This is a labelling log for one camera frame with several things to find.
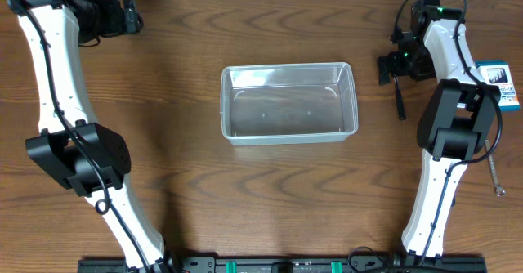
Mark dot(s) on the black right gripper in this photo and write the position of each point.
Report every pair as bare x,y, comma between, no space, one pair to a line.
394,59

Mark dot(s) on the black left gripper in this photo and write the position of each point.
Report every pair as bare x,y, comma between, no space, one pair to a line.
131,15

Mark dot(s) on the small black-handled hammer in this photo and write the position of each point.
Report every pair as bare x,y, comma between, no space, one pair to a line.
399,100

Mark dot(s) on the clear plastic container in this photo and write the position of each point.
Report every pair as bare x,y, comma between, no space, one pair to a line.
288,104

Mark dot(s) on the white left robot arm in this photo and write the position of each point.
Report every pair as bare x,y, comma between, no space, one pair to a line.
72,147

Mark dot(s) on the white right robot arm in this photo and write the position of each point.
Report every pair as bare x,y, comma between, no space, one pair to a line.
456,121

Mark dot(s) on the blue white screwdriver box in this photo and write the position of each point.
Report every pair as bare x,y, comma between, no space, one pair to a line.
497,72

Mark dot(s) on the silver combination wrench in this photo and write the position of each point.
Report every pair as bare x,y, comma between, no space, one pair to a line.
498,188

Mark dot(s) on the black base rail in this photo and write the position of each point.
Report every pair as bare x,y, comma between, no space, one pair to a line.
359,262

